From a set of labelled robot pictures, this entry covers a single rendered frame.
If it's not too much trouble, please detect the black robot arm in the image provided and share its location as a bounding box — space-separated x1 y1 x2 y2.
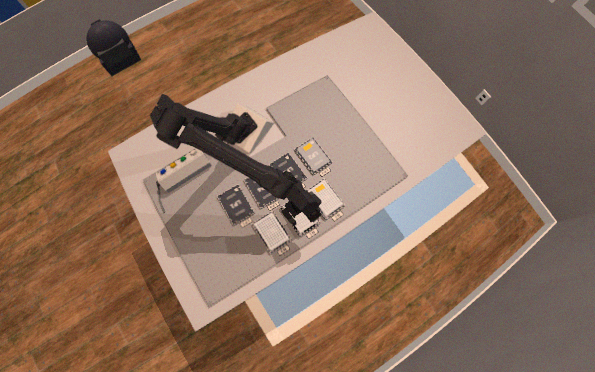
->
150 94 321 223

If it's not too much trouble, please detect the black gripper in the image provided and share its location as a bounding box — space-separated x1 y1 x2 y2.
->
281 190 322 225

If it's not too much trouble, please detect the grey operator panel with coloured keys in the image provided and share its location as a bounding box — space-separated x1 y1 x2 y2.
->
156 149 212 213

